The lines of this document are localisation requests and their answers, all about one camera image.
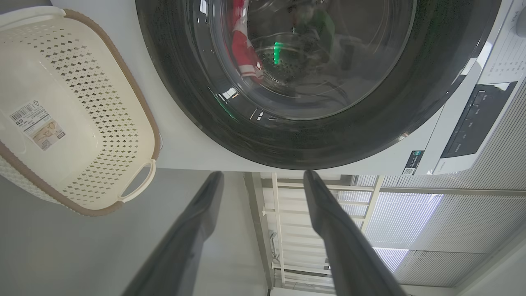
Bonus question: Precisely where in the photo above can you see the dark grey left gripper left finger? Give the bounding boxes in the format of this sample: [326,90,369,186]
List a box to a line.
[121,171,225,296]

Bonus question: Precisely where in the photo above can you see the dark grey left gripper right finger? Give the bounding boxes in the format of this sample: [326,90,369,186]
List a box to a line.
[303,169,407,296]

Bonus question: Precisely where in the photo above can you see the cream perforated laundry basket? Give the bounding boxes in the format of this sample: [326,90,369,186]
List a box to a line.
[0,6,161,217]

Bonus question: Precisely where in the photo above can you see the red and white garment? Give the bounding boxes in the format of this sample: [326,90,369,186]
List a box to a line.
[228,0,264,85]

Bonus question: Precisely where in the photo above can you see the washing machine glass door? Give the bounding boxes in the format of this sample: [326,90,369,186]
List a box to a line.
[135,0,503,170]

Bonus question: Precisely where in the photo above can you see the white front-load washing machine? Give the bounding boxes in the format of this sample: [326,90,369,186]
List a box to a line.
[49,0,526,176]

